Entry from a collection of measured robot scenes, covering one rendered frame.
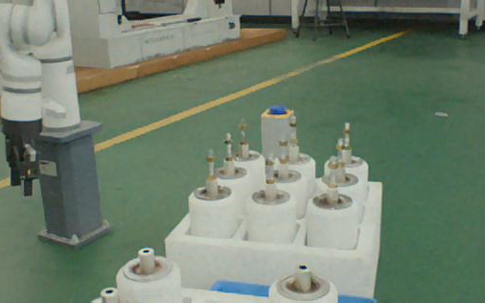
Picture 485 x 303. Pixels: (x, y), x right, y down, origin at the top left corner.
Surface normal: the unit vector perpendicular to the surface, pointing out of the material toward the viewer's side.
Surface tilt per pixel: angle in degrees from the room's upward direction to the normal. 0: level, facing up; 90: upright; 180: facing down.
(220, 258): 90
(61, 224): 90
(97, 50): 90
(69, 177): 87
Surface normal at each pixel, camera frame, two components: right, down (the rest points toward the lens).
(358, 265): -0.27, 0.31
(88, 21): -0.53, 0.28
